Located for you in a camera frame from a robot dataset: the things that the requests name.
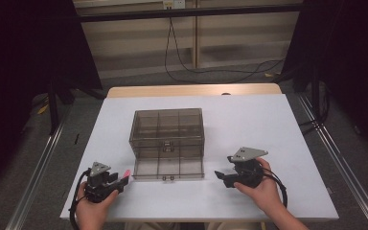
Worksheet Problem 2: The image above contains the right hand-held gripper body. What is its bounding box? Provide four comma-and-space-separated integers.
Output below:
225, 147, 269, 189

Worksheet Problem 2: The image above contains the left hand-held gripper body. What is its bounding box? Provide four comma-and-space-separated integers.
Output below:
83, 161, 125, 204

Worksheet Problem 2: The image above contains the smoky transparent bottom drawer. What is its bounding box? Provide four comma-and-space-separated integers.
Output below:
132, 155, 206, 182

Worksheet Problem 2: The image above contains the smoky transparent drawer cabinet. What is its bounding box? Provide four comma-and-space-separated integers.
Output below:
128, 107, 206, 160

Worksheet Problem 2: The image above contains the person's left hand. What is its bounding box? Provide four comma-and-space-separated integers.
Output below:
75, 181, 120, 224

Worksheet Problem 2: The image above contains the person's right hand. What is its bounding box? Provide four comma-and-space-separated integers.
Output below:
233, 157, 285, 215

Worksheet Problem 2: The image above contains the smoky transparent middle drawer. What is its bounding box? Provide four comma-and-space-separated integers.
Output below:
130, 146, 205, 159

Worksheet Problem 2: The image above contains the smoky transparent top drawer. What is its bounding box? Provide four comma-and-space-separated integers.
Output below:
129, 108, 205, 149

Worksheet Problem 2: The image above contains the black metal stand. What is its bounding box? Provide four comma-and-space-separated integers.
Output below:
46, 78, 62, 136
299, 61, 331, 135

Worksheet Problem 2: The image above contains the black curtain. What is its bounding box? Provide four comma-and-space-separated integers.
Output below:
0, 0, 104, 196
281, 0, 368, 162

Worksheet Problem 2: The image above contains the black horizontal metal bar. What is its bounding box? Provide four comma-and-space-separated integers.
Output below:
76, 3, 303, 23

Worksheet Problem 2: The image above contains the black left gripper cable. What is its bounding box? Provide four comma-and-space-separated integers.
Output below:
69, 169, 92, 230

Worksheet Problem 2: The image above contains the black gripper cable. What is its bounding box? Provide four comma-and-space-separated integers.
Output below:
262, 167, 289, 209
69, 169, 92, 230

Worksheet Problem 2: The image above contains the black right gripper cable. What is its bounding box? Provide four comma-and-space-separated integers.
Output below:
262, 167, 289, 209

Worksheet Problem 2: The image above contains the metal floor rail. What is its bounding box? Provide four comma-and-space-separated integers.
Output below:
5, 123, 65, 230
296, 93, 368, 230

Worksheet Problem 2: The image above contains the long black floor cable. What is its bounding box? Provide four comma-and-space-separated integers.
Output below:
164, 17, 286, 84

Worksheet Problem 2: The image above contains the white wall power outlet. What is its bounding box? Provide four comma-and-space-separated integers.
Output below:
162, 0, 186, 11

